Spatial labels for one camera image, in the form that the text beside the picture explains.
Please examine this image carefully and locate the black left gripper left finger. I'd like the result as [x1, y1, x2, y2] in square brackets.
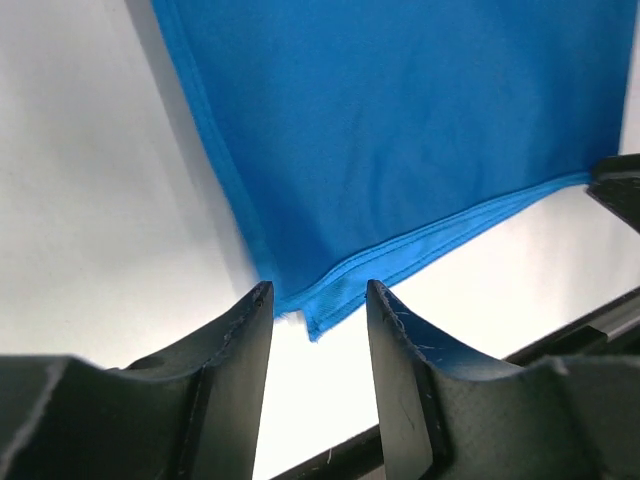
[104, 282, 274, 479]

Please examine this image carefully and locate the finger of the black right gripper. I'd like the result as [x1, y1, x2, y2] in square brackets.
[591, 153, 640, 181]
[587, 177, 640, 228]

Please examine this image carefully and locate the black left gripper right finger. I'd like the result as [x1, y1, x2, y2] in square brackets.
[366, 280, 520, 479]

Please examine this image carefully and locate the blue satin napkin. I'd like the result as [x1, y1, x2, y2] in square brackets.
[153, 1, 637, 340]

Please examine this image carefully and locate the aluminium front frame rail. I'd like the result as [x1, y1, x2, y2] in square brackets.
[593, 311, 639, 342]

